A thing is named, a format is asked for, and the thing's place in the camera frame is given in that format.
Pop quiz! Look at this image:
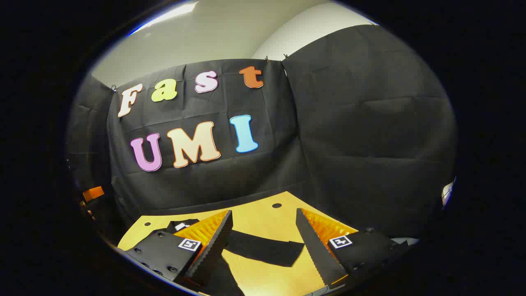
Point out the black button jacket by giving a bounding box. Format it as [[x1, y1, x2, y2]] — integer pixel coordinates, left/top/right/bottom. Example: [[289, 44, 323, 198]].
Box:
[[166, 219, 305, 296]]

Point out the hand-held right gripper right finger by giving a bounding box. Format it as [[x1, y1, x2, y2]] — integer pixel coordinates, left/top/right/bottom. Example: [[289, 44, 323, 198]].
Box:
[[295, 208, 411, 288]]

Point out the ceiling light panel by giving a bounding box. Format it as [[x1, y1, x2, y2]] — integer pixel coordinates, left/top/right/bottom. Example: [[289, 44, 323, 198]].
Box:
[[127, 0, 200, 35]]

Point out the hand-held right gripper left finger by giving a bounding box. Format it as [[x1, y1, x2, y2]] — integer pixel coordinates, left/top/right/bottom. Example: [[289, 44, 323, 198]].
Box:
[[123, 210, 234, 288]]

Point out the black backdrop cloth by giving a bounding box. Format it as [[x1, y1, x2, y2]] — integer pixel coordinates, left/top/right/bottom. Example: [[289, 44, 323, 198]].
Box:
[[66, 25, 459, 243]]

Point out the white object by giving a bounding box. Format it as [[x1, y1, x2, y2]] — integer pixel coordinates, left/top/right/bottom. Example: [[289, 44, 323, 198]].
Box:
[[441, 178, 456, 207]]

